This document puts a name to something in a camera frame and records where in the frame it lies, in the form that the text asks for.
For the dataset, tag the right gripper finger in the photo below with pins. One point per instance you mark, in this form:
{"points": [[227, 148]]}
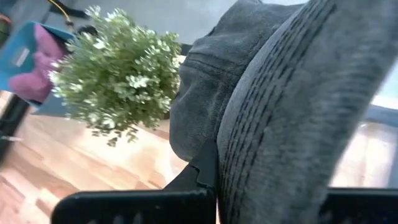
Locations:
{"points": [[203, 168]]}

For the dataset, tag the dark grey baseball cap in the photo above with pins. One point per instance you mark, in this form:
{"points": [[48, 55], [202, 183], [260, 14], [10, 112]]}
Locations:
{"points": [[280, 109]]}

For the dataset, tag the potted green plant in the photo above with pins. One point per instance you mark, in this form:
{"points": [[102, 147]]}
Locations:
{"points": [[118, 77]]}

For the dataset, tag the teal plastic bin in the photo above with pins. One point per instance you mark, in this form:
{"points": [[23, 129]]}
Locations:
{"points": [[7, 77]]}

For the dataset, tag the black aluminium frame side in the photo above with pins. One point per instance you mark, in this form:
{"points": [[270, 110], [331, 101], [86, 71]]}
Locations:
{"points": [[14, 118]]}

